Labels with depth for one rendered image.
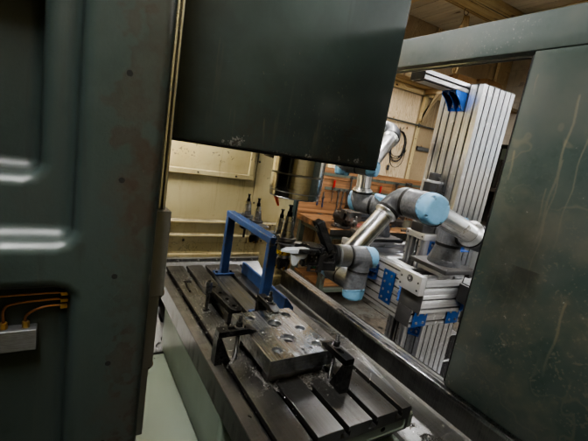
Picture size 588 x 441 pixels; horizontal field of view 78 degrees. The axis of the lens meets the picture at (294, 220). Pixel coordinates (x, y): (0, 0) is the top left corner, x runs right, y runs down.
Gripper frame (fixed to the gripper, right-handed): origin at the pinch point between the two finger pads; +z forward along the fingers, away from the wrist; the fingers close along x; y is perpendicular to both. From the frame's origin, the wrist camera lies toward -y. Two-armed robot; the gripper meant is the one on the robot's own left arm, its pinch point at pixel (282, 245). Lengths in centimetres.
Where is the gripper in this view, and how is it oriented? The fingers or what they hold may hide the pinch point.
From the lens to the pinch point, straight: 116.3
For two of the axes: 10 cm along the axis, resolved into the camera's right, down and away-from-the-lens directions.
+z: -9.3, -0.9, -3.7
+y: -1.7, 9.7, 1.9
